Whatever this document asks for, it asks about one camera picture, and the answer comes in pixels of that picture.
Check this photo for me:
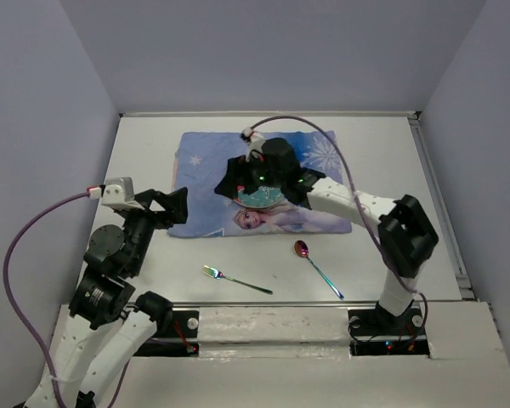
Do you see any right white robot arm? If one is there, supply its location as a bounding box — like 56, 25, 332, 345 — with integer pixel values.
214, 132, 439, 333

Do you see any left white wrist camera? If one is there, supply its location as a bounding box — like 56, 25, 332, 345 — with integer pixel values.
87, 177, 142, 211

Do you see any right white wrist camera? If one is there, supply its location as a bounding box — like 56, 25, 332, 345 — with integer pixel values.
241, 127, 265, 162

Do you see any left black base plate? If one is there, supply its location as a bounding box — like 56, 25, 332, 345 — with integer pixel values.
134, 309, 200, 358

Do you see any blue princess print cloth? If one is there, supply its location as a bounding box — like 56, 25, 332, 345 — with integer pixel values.
168, 132, 352, 238

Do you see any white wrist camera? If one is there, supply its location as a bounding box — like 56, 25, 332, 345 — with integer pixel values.
87, 177, 142, 211
241, 127, 265, 162

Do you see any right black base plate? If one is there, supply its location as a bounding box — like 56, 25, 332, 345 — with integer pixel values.
348, 308, 430, 357

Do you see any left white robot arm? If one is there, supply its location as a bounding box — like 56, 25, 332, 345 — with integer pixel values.
3, 178, 188, 407

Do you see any iridescent fork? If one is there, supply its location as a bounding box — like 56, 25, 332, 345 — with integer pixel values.
202, 265, 274, 296

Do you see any red and blue plate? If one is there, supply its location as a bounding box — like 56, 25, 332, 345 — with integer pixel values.
234, 186, 285, 209

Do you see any silver front table rail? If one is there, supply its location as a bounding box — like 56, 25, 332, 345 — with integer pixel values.
122, 299, 479, 308

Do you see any iridescent spoon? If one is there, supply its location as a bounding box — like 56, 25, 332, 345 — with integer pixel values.
293, 240, 344, 300

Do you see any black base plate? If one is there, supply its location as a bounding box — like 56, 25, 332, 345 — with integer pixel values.
134, 309, 200, 358
348, 308, 430, 357

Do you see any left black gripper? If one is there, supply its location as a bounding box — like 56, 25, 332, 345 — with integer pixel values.
121, 184, 189, 274

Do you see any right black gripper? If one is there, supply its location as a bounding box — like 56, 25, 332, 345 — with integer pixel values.
214, 149, 286, 198

